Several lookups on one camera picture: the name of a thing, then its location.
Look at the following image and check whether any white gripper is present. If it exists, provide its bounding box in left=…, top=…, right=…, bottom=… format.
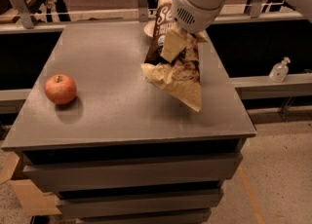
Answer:
left=161, top=0, right=224, bottom=63

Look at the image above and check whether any cardboard box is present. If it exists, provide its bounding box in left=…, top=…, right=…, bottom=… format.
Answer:
left=0, top=152, right=60, bottom=216

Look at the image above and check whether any grey drawer cabinet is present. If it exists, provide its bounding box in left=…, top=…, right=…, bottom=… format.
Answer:
left=3, top=21, right=255, bottom=224

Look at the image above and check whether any metal railing bracket left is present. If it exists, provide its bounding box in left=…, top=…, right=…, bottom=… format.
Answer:
left=12, top=0, right=35, bottom=29

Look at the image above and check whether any brown chip bag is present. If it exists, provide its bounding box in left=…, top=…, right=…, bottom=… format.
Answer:
left=141, top=0, right=202, bottom=112

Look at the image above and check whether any red apple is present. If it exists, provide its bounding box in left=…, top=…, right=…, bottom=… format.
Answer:
left=44, top=74, right=77, bottom=105

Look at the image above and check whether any metal railing bracket middle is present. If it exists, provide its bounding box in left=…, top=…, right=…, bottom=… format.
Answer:
left=137, top=0, right=148, bottom=22

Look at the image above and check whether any clear sanitizer bottle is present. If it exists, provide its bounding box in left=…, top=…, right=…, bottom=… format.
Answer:
left=269, top=56, right=291, bottom=83

